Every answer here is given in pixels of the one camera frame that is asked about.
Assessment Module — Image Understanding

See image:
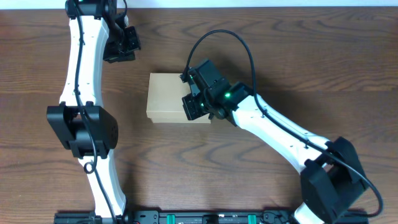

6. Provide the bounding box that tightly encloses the brown cardboard box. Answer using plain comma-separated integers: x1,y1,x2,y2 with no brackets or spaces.
146,73,211,124

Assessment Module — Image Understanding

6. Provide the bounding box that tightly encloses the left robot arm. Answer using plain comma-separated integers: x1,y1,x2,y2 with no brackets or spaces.
47,0,141,223

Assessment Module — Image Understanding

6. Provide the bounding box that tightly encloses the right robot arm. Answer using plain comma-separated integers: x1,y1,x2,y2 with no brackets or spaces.
182,78,370,223

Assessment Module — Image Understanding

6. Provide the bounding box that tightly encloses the right black cable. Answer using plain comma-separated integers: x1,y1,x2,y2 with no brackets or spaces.
183,29,384,218

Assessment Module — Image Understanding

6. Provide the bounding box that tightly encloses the black mounting rail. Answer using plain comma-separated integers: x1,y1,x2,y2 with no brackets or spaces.
53,210,369,224

